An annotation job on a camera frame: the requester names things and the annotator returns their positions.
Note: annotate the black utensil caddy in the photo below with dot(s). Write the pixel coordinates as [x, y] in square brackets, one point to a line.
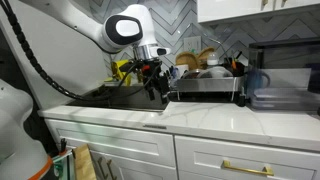
[238, 68]

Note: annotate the white lower cabinet door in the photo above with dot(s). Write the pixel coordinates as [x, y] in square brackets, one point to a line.
[143, 171]

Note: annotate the wooden cutting board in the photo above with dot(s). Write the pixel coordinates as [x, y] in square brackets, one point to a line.
[204, 56]

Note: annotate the clear plastic pitcher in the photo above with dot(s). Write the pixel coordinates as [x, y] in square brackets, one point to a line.
[255, 80]

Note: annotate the clear baby bottle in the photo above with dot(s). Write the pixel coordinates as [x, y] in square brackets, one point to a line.
[212, 59]

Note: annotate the white bowl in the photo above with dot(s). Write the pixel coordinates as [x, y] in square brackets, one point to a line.
[218, 71]

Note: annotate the stainless steel dish rack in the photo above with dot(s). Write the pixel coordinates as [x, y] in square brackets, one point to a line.
[206, 84]

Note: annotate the round wooden plate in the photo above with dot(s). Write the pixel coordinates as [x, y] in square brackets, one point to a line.
[186, 60]

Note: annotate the white wall outlet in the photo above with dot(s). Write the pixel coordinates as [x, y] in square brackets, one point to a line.
[192, 44]

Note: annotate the white upper cabinet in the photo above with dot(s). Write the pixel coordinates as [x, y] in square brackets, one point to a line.
[233, 10]

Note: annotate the white mug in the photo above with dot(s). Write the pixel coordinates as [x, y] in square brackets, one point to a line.
[182, 70]

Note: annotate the yellow sponge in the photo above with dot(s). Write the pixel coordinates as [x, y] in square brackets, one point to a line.
[109, 80]

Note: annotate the gold spring faucet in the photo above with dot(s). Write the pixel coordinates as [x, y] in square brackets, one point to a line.
[140, 78]

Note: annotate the yellow rubber gloves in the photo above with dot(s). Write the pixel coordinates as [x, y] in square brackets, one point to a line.
[118, 71]

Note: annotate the clear glass panel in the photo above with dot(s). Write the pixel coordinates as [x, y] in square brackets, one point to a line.
[68, 166]

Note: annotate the stainless steel sink basin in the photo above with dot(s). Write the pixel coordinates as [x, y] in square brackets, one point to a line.
[133, 100]

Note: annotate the light wooden board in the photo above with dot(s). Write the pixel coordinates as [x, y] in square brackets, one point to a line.
[83, 163]

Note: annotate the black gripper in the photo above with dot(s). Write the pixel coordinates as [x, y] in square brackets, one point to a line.
[151, 73]

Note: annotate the small black clamp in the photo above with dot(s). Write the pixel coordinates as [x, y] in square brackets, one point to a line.
[63, 145]

